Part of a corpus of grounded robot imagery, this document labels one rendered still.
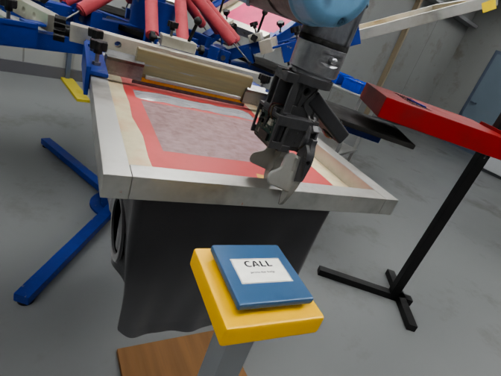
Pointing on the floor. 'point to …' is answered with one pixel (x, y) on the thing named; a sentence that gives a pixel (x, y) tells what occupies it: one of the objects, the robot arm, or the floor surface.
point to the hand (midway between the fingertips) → (277, 188)
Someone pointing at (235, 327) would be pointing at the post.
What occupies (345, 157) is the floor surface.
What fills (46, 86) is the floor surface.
